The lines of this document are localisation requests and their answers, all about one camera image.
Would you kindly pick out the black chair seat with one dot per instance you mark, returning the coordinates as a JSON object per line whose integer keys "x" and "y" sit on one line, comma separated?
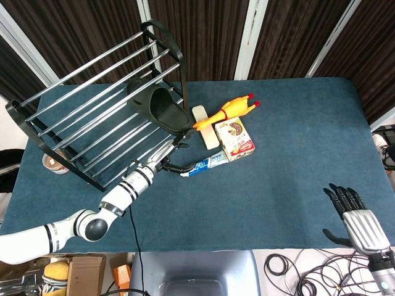
{"x": 9, "y": 169}

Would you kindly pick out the black rubber slipper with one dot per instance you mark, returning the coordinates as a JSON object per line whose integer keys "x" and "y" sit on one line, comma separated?
{"x": 163, "y": 111}

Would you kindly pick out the beige flat wooden board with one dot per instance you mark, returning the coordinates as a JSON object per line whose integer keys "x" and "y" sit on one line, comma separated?
{"x": 210, "y": 137}

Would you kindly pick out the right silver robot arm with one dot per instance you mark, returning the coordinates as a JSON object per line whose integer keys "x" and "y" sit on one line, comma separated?
{"x": 384, "y": 274}

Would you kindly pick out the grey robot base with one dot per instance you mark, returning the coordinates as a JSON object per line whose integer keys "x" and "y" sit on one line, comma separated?
{"x": 194, "y": 271}

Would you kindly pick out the black metal shoe rack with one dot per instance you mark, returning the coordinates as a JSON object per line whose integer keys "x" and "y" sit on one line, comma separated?
{"x": 77, "y": 92}

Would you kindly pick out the brown cardboard box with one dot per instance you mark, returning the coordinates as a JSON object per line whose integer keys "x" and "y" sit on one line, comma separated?
{"x": 86, "y": 274}

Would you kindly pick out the white partition post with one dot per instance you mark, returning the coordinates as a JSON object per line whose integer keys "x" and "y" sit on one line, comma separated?
{"x": 333, "y": 40}
{"x": 27, "y": 46}
{"x": 250, "y": 37}
{"x": 145, "y": 15}

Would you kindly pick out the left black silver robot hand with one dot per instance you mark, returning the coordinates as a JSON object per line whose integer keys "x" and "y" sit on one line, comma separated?
{"x": 160, "y": 154}

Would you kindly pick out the snack box with cake print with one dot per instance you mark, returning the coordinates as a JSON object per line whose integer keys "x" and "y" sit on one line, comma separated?
{"x": 236, "y": 138}

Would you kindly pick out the yellow plush toy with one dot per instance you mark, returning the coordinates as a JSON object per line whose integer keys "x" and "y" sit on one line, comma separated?
{"x": 55, "y": 274}

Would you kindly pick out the orange foam block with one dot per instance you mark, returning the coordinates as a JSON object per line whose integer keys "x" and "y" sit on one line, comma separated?
{"x": 122, "y": 274}

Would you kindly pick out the blue felt table cover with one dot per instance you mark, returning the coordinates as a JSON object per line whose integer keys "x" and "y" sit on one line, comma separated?
{"x": 277, "y": 185}

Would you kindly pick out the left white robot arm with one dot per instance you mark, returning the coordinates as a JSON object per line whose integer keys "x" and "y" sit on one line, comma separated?
{"x": 123, "y": 191}

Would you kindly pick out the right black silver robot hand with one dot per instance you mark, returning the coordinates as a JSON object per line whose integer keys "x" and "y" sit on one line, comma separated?
{"x": 365, "y": 229}

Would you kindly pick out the blue white toothpaste tube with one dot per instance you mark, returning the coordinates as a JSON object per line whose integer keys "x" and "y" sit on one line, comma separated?
{"x": 210, "y": 162}

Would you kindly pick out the yellow rubber chicken toy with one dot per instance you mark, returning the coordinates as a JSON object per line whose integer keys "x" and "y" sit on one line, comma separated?
{"x": 231, "y": 109}

